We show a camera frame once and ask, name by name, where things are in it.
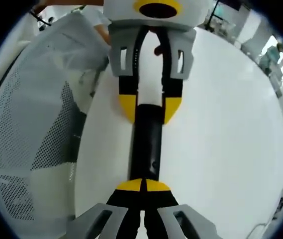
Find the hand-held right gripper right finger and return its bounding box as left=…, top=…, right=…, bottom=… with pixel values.
left=143, top=178, right=223, bottom=239

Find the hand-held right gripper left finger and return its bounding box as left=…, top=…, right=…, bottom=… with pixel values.
left=66, top=177, right=146, bottom=239

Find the black remote control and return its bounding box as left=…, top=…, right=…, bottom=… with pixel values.
left=129, top=102, right=165, bottom=182

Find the black stand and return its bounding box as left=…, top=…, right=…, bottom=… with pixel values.
left=205, top=0, right=222, bottom=31

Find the white mesh laundry basket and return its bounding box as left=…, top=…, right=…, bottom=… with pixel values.
left=0, top=11, right=112, bottom=225

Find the black cable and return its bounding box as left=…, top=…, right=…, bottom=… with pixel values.
left=30, top=6, right=55, bottom=28

